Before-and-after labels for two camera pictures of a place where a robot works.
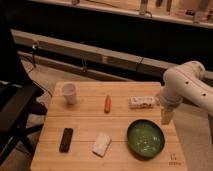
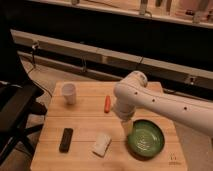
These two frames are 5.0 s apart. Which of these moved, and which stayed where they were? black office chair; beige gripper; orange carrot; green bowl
Moved: beige gripper
Stayed: orange carrot; green bowl; black office chair
